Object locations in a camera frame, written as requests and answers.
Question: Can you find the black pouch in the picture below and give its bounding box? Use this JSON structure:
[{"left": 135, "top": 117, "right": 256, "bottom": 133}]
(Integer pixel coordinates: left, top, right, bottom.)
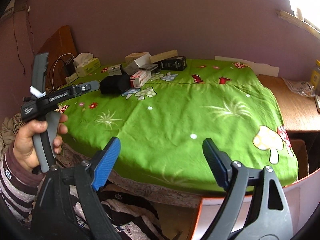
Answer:
[{"left": 99, "top": 75, "right": 131, "bottom": 95}]

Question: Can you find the red white small box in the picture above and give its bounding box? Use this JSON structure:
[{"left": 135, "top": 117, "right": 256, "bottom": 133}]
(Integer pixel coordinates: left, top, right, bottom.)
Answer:
[{"left": 130, "top": 70, "right": 151, "bottom": 88}]

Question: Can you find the black gold box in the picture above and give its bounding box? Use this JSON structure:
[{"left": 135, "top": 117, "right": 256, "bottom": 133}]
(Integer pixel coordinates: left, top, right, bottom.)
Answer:
[{"left": 157, "top": 56, "right": 187, "bottom": 71}]

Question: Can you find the beige cardboard box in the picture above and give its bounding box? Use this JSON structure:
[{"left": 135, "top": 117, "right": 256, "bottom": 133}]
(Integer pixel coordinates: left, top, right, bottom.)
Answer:
[{"left": 125, "top": 52, "right": 150, "bottom": 64}]

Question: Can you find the long beige box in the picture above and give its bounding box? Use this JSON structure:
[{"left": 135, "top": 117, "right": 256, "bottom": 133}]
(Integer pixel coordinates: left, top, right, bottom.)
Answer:
[{"left": 150, "top": 49, "right": 178, "bottom": 63}]

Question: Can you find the striped left sleeve forearm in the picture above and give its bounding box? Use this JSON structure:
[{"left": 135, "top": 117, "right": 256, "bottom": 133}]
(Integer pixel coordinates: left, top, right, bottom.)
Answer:
[{"left": 1, "top": 144, "right": 44, "bottom": 224}]

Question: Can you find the person's left hand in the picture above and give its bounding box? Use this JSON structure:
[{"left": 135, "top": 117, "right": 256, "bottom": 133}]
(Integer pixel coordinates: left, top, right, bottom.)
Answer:
[{"left": 13, "top": 114, "right": 68, "bottom": 172}]

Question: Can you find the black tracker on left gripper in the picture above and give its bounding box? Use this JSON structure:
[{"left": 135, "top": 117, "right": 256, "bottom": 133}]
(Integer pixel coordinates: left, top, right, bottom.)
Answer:
[{"left": 29, "top": 53, "right": 49, "bottom": 100}]

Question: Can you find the wooden headboard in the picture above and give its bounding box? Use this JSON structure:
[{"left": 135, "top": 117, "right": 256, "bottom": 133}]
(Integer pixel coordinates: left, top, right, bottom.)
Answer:
[{"left": 38, "top": 25, "right": 78, "bottom": 90}]

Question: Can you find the green tissue box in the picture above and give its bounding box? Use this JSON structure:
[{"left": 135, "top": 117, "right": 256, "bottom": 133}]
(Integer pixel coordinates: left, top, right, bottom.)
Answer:
[{"left": 73, "top": 53, "right": 101, "bottom": 77}]

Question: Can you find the green mushroom bed sheet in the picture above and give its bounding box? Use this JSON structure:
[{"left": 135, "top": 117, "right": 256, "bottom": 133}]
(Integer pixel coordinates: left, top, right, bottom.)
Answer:
[{"left": 59, "top": 60, "right": 298, "bottom": 193}]

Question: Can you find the orange storage box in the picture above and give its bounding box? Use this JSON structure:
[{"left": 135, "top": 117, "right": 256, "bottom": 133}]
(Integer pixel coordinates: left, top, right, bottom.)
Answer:
[{"left": 187, "top": 167, "right": 320, "bottom": 240}]

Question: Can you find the wooden side desk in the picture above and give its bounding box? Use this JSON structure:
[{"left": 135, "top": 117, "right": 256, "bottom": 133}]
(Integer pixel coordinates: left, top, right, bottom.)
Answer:
[{"left": 258, "top": 75, "right": 319, "bottom": 132}]

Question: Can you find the white paper behind bed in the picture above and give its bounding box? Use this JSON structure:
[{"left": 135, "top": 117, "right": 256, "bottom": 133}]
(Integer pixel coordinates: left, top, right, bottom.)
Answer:
[{"left": 214, "top": 56, "right": 279, "bottom": 77}]

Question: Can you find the plastic bag on desk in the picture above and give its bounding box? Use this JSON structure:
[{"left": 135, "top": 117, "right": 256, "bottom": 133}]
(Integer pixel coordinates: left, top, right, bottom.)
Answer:
[{"left": 283, "top": 78, "right": 316, "bottom": 98}]

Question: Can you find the yellow lid jar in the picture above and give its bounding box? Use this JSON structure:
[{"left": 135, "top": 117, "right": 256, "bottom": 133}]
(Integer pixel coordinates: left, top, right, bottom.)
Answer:
[{"left": 310, "top": 60, "right": 320, "bottom": 90}]

